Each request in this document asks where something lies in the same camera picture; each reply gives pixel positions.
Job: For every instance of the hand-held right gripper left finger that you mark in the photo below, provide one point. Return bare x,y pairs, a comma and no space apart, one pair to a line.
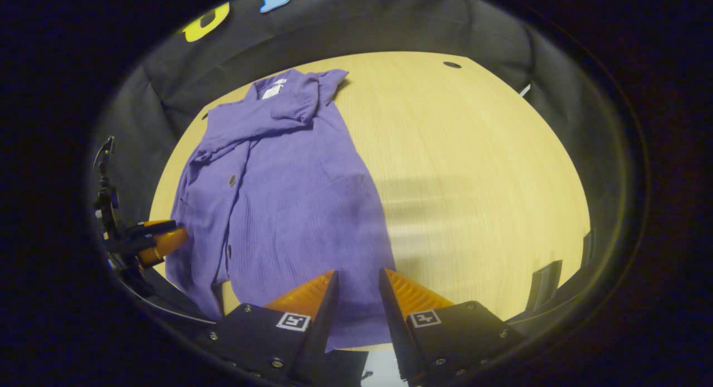
323,331

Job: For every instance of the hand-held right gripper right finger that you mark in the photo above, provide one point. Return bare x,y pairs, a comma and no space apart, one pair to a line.
395,331

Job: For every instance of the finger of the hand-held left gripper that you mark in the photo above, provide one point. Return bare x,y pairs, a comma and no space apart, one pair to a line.
150,228
167,245

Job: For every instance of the purple button shirt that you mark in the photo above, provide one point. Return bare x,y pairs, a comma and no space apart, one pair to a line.
295,209

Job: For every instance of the black backdrop cloth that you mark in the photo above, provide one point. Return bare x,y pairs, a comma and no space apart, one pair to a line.
390,25

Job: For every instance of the black table edge bracket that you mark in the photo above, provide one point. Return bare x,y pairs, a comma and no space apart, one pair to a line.
543,284
585,248

